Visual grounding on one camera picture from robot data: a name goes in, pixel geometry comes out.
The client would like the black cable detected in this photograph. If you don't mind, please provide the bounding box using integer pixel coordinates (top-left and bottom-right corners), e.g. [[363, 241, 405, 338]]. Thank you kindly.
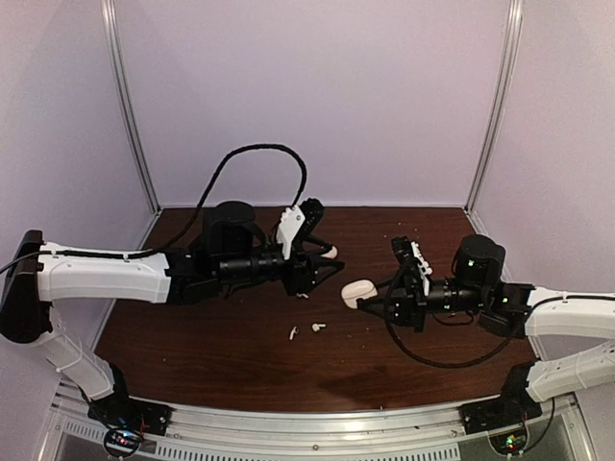
[[382, 282, 510, 370], [119, 142, 308, 258]]

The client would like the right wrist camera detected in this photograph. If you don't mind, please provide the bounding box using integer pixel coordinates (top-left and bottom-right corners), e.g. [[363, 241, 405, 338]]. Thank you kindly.
[[391, 236, 432, 297]]

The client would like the aluminium frame post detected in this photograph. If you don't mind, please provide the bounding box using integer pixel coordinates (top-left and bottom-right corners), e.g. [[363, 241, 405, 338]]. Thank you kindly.
[[465, 0, 524, 213], [100, 0, 161, 214]]

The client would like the front aluminium rail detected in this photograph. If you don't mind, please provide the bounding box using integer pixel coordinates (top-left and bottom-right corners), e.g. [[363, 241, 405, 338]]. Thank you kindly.
[[42, 378, 592, 461]]

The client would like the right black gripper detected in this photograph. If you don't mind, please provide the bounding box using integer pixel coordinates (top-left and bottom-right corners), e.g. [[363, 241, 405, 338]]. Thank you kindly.
[[357, 269, 488, 334]]

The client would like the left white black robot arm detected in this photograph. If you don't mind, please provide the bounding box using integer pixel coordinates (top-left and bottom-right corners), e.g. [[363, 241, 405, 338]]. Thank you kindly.
[[1, 199, 345, 426]]

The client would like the left black cable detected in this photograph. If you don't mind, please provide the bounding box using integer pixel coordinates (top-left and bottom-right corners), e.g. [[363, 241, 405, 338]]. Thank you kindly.
[[119, 142, 308, 258]]

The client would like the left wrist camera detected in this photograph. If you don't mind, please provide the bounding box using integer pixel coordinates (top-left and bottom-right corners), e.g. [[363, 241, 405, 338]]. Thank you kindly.
[[275, 198, 324, 261]]

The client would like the left aluminium frame post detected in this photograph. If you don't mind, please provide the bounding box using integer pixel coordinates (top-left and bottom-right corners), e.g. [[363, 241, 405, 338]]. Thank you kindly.
[[100, 0, 161, 214]]

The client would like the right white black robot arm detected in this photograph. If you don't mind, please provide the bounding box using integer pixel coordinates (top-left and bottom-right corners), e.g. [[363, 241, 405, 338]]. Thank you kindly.
[[341, 234, 614, 425]]

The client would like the right black cable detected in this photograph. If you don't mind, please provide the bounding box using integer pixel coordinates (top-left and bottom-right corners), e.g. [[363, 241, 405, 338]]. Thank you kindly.
[[382, 282, 510, 370]]

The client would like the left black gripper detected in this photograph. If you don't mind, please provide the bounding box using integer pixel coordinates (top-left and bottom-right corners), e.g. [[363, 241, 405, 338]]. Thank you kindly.
[[216, 237, 346, 297]]

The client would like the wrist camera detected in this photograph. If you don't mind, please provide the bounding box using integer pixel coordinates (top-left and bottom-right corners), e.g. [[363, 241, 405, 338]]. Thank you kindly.
[[391, 236, 432, 297], [275, 198, 324, 261]]

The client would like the pink round earbud case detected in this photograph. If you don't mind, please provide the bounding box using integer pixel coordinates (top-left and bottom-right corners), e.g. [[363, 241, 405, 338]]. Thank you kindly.
[[322, 246, 338, 259]]

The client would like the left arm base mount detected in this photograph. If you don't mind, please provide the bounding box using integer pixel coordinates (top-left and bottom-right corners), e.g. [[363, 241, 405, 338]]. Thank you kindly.
[[82, 364, 172, 460]]

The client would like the white square charging case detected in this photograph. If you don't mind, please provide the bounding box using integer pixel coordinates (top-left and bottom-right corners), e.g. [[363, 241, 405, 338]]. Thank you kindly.
[[340, 279, 378, 309]]

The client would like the right aluminium frame post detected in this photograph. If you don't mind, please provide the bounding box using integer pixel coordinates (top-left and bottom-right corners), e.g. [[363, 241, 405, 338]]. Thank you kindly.
[[465, 0, 524, 213]]

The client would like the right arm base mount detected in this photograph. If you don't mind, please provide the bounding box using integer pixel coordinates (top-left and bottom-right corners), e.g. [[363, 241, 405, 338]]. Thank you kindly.
[[459, 362, 543, 458]]

